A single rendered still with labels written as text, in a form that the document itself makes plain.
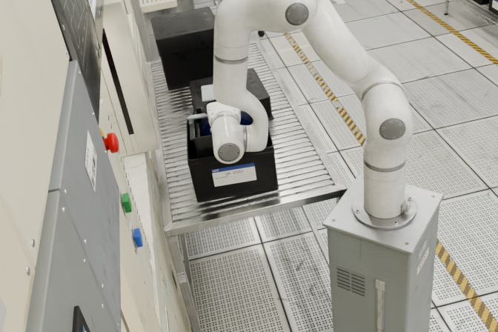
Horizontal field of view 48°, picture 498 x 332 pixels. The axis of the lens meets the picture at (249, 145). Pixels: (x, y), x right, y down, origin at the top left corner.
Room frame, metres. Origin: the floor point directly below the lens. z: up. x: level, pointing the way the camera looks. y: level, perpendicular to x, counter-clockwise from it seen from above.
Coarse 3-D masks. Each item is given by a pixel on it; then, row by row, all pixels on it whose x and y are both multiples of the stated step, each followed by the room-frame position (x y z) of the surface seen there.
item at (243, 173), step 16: (192, 144) 1.68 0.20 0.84; (272, 144) 1.46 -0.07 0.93; (192, 160) 1.44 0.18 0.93; (208, 160) 1.44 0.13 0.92; (240, 160) 1.44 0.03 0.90; (256, 160) 1.45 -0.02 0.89; (272, 160) 1.45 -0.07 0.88; (192, 176) 1.44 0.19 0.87; (208, 176) 1.44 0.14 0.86; (224, 176) 1.44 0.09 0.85; (240, 176) 1.44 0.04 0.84; (256, 176) 1.45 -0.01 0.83; (272, 176) 1.45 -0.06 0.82; (208, 192) 1.44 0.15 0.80; (224, 192) 1.44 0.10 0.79; (240, 192) 1.44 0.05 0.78; (256, 192) 1.45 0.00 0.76
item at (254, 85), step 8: (248, 72) 2.13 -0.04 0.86; (200, 80) 2.13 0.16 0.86; (208, 80) 2.11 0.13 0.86; (248, 80) 2.06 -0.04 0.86; (256, 80) 2.05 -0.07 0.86; (192, 88) 2.06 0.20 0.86; (200, 88) 2.05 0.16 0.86; (248, 88) 1.99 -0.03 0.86; (256, 88) 1.98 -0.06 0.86; (264, 88) 1.97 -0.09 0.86; (192, 96) 2.06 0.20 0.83; (200, 96) 1.98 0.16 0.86; (256, 96) 1.91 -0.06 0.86; (264, 96) 1.90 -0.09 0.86; (200, 104) 1.91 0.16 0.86; (264, 104) 1.89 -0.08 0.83
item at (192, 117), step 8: (208, 88) 1.61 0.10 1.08; (208, 96) 1.55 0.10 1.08; (192, 112) 1.64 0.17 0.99; (200, 112) 1.67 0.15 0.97; (192, 120) 1.59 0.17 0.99; (200, 120) 1.67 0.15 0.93; (192, 128) 1.54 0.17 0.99; (192, 136) 1.49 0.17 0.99; (208, 136) 1.48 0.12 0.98; (200, 144) 1.48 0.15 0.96; (208, 144) 1.48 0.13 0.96; (200, 152) 1.48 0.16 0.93; (208, 152) 1.48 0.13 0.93
